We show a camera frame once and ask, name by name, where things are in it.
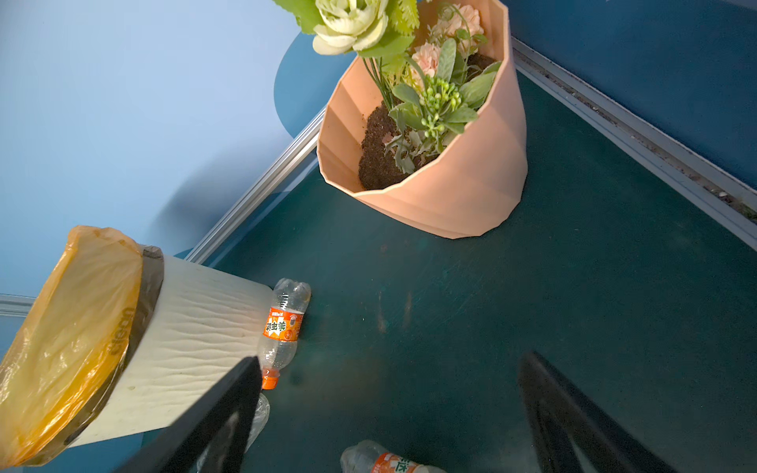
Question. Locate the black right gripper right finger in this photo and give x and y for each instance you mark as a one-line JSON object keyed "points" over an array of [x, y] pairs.
{"points": [[564, 420]]}

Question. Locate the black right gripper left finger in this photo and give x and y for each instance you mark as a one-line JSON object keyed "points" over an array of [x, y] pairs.
{"points": [[216, 426]]}

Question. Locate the orange band bottle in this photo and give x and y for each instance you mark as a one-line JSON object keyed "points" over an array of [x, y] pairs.
{"points": [[371, 457]]}

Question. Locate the clear bottle white cap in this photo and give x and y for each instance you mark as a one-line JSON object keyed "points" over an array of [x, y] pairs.
{"points": [[261, 417]]}

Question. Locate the white ribbed trash bin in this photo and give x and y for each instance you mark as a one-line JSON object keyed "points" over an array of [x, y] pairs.
{"points": [[205, 322]]}

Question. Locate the orange bin liner bag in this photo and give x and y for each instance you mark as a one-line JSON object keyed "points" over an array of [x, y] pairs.
{"points": [[75, 343]]}

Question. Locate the clear bottle orange label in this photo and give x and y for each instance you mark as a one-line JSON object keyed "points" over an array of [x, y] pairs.
{"points": [[280, 334]]}

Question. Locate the pink ribbed flower pot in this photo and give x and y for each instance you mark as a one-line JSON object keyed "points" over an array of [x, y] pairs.
{"points": [[477, 181]]}

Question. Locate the artificial white flower plant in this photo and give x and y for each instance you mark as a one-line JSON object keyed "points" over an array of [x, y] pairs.
{"points": [[430, 92]]}

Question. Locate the aluminium back frame rail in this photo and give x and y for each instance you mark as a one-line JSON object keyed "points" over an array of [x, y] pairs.
{"points": [[171, 178]]}

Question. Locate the right side frame rail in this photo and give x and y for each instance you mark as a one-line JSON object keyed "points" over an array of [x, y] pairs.
{"points": [[720, 195]]}

